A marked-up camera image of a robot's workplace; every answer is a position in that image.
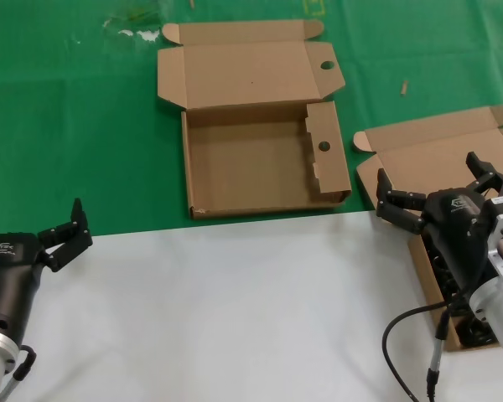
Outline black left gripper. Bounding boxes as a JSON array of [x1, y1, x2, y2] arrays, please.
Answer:
[[0, 198, 94, 341]]

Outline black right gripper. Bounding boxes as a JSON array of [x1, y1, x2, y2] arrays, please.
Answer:
[[375, 151, 503, 290]]

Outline open cardboard box with holes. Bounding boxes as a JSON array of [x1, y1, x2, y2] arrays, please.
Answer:
[[157, 18, 353, 221]]

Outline green table mat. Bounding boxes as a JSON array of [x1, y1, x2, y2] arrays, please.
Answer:
[[0, 0, 503, 239]]

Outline open cardboard box of cords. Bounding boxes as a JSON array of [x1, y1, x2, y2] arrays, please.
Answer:
[[352, 105, 503, 353]]

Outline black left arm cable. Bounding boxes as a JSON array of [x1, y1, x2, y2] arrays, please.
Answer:
[[0, 343, 38, 402]]

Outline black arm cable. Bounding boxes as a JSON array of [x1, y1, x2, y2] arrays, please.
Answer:
[[0, 343, 38, 402], [381, 267, 487, 402]]

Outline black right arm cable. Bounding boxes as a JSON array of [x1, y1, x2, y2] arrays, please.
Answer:
[[381, 267, 487, 402]]

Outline pile of black power cords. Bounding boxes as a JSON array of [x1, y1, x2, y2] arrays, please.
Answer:
[[418, 234, 502, 348]]

